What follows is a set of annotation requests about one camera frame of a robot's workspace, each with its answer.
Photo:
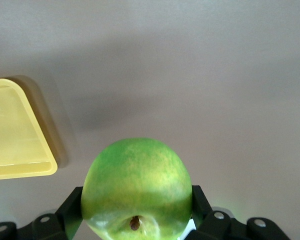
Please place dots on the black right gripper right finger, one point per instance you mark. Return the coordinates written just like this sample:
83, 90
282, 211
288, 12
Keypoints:
222, 227

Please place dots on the yellow plastic tray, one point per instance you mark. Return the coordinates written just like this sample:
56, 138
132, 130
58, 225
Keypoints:
12, 130

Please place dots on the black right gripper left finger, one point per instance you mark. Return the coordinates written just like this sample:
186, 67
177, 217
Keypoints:
47, 226

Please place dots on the green apple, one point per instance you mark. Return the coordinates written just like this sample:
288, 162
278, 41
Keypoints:
137, 180

